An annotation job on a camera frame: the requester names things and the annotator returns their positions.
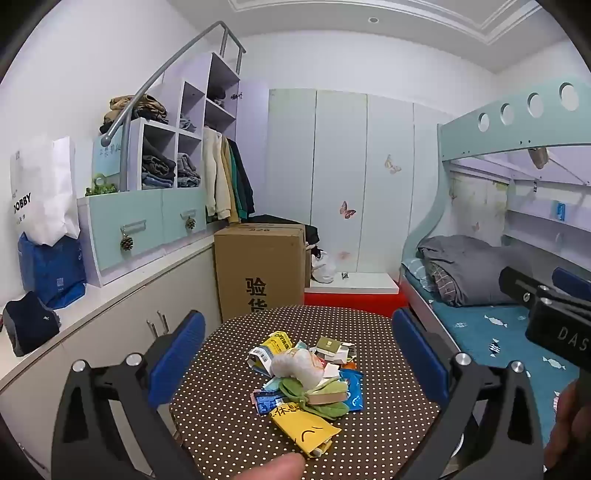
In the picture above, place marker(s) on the brown polka dot tablecloth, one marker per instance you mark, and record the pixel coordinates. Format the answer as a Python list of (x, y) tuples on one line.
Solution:
[(221, 415)]

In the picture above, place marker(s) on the yellow hanging garment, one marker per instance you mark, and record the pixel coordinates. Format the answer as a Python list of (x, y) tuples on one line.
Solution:
[(231, 203)]

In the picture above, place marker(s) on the white paper bag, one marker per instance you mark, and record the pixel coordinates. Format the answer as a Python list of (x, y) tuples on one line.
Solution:
[(46, 198)]

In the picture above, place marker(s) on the yellow snack packet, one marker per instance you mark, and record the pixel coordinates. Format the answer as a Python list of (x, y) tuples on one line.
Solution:
[(300, 427)]

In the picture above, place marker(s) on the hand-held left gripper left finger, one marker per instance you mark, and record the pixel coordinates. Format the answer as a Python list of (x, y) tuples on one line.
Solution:
[(178, 355)]

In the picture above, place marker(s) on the white step board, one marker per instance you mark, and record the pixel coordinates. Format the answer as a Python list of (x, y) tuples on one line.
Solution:
[(364, 281)]

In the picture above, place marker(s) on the blue tissue packet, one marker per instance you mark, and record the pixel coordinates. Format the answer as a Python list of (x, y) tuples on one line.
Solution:
[(353, 392)]

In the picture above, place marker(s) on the green cloth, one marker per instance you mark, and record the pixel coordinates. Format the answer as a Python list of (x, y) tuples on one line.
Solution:
[(295, 387)]

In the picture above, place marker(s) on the plaid pillow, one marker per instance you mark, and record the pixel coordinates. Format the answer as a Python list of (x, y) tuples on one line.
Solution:
[(441, 284)]

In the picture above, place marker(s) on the whitish wrapper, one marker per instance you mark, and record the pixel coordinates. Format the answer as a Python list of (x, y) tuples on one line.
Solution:
[(295, 367)]

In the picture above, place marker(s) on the pinecone drawer ornament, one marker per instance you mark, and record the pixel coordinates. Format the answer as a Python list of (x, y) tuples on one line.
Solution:
[(190, 223), (127, 243)]

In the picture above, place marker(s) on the yellow butterfly sticker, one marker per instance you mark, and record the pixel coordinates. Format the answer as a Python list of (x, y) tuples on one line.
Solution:
[(392, 165)]

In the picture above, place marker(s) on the white wardrobe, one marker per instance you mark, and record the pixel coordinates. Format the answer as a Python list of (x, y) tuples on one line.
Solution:
[(295, 184)]

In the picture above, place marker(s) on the person's left hand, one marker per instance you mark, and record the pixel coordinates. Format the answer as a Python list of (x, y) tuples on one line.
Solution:
[(279, 468)]

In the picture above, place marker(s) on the blue shopping bag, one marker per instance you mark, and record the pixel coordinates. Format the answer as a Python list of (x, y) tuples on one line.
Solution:
[(51, 272)]

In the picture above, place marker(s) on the green hanging garment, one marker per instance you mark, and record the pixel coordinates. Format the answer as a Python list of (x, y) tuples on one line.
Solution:
[(238, 175)]

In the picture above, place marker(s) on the pink butterfly sticker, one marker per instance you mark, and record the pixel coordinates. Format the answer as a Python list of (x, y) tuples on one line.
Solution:
[(347, 210)]

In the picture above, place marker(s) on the grey folded clothes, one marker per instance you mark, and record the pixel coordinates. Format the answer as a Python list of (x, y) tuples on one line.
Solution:
[(188, 173)]

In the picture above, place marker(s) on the gold paper box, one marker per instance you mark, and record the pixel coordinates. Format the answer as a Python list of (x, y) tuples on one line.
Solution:
[(328, 344)]

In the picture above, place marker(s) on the large cardboard box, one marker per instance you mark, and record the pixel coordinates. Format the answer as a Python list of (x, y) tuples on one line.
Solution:
[(258, 258)]

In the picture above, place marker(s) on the white plastic bag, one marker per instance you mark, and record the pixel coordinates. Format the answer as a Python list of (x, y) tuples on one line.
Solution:
[(323, 270)]

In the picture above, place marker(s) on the yellow medicine box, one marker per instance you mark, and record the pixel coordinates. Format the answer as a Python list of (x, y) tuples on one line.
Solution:
[(277, 344)]

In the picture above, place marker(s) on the dark folded clothes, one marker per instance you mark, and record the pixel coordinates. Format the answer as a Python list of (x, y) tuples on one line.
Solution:
[(157, 170)]

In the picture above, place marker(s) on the light blue board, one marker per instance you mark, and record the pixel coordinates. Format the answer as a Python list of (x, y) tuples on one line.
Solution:
[(104, 157)]

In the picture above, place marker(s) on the black clothing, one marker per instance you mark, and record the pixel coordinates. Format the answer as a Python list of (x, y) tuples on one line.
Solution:
[(311, 233)]

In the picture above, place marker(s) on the red platform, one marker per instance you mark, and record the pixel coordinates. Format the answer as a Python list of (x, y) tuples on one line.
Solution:
[(351, 302)]

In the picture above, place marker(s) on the person's right hand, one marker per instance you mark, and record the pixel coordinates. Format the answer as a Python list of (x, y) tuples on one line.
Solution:
[(572, 424)]

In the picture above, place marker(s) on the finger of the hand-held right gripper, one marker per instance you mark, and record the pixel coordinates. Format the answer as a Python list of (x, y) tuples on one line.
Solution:
[(517, 284), (570, 281)]

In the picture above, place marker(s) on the teal bunk bed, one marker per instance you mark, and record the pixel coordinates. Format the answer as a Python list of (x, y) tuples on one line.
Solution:
[(461, 134)]

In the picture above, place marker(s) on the lilac stepped shelf cabinet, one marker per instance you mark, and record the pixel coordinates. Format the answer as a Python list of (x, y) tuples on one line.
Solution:
[(138, 230)]

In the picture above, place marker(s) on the small blue packet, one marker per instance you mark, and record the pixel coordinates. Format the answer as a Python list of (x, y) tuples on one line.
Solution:
[(561, 211)]

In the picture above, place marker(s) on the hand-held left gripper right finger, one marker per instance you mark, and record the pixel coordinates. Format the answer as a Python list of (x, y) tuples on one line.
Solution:
[(418, 355)]

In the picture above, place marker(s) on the cream hanging jacket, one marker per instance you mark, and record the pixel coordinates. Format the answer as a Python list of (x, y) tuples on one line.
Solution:
[(214, 175)]

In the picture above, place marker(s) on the black hanging jacket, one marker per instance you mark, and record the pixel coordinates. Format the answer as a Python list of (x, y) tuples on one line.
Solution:
[(247, 189)]

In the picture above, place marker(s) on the teal printed bed sheet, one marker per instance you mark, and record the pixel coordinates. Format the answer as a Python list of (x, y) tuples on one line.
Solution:
[(485, 332)]

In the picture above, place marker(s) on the white low cabinet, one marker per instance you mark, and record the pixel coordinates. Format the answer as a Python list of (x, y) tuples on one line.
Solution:
[(115, 323)]

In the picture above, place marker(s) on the green plant ornament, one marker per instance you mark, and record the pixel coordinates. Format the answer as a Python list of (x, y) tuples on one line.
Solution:
[(101, 187)]

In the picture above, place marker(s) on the grey metal handrail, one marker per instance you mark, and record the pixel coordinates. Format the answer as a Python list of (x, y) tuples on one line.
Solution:
[(106, 137)]

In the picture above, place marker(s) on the grey duvet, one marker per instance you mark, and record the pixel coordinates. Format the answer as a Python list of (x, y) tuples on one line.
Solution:
[(471, 267)]

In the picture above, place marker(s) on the pile of brown clothes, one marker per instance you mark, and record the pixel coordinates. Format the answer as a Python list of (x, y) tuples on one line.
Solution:
[(147, 108)]

